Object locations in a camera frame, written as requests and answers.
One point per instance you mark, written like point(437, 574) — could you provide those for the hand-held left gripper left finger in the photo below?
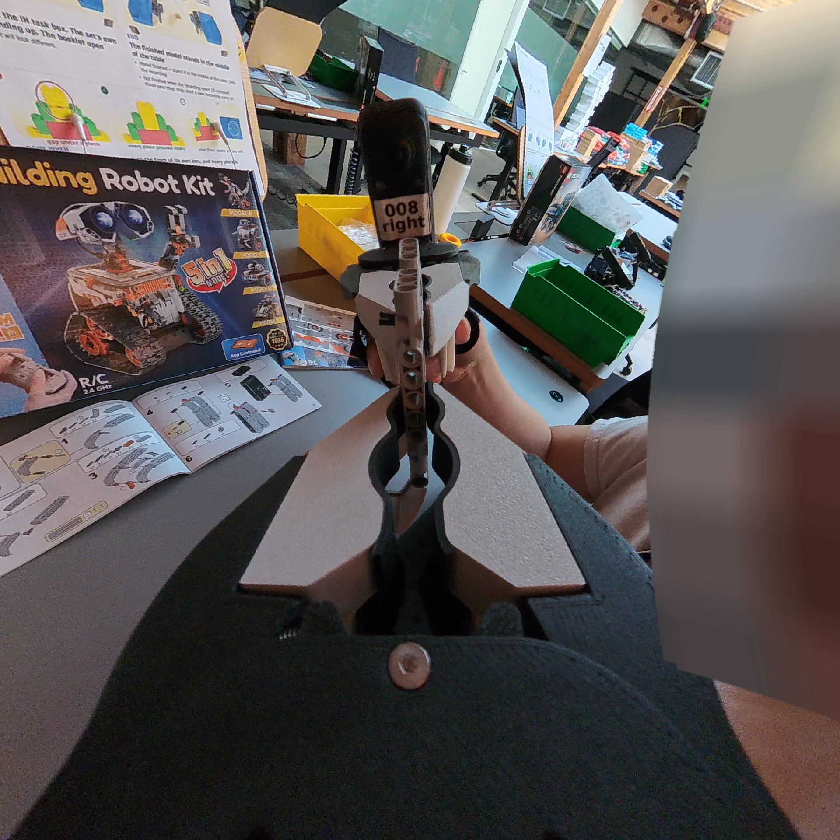
point(308, 525)

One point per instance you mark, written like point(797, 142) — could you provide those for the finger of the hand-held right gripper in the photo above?
point(374, 308)
point(446, 302)

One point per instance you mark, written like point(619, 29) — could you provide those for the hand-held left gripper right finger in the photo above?
point(505, 525)

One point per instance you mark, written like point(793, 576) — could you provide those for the grey perforated building beam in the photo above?
point(410, 367)

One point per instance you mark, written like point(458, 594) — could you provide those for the person's right forearm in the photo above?
point(564, 459)

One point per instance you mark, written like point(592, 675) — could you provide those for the person's left forearm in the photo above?
point(787, 774)

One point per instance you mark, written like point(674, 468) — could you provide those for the neighbouring grey desk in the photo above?
point(499, 262)

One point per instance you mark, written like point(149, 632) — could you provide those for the wood-edged grey desk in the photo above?
point(315, 105)

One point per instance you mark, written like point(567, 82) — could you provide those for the person's right hand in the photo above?
point(489, 374)

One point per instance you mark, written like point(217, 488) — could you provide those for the small colourful leaflet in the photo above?
point(315, 334)

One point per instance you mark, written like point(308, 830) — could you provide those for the white water bottle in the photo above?
point(453, 190)

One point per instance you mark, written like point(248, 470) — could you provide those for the clear plastic parts bags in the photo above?
point(358, 235)

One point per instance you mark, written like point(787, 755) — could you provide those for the black flat device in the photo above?
point(474, 228)

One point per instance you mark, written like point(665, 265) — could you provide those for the tall black carton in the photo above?
point(371, 72)

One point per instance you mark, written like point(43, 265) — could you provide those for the yellow plastic bin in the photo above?
point(321, 229)

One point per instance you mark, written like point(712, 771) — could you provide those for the black office chair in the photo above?
point(502, 154)

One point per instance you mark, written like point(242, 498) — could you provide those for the large green plastic bin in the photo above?
point(571, 315)

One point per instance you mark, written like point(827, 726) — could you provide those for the black product box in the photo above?
point(544, 197)

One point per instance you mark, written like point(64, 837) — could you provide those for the distant instruction sheet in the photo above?
point(533, 111)

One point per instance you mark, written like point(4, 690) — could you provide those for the rounded wooden board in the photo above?
point(285, 43)

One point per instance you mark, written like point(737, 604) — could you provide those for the small green plastic bin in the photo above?
point(587, 229)

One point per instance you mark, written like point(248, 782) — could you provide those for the black toy model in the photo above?
point(610, 269)

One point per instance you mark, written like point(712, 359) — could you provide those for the white printed bag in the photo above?
point(610, 200)

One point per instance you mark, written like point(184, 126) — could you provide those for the open instruction booklet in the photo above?
point(131, 446)

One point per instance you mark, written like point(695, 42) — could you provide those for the stack of colourful boxes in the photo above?
point(610, 148)

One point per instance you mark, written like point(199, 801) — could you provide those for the robot building kit box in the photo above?
point(131, 282)

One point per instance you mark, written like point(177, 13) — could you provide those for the printed instruction sheet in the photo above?
point(118, 72)

